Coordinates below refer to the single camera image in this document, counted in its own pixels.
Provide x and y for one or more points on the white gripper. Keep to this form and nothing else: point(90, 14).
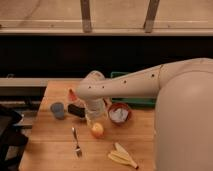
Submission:
point(94, 109)

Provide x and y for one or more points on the red yellow apple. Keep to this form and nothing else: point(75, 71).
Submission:
point(97, 130)

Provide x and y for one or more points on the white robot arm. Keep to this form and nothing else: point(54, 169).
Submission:
point(183, 121)

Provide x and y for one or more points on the green plastic tray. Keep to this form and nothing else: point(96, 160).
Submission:
point(133, 102)

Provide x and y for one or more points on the black rectangular block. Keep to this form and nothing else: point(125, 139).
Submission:
point(77, 111)

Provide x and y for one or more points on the red strawberry toy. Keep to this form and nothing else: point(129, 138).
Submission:
point(72, 96)

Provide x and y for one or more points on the red bowl with cloth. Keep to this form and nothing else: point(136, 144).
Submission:
point(119, 113)

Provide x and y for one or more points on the silver fork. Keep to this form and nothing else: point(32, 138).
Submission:
point(77, 148)

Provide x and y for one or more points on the blue grey cup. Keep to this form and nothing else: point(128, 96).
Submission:
point(57, 109)

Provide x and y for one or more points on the peeled yellow banana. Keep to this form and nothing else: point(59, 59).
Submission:
point(121, 156)

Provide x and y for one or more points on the black chair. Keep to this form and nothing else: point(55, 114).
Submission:
point(10, 136)

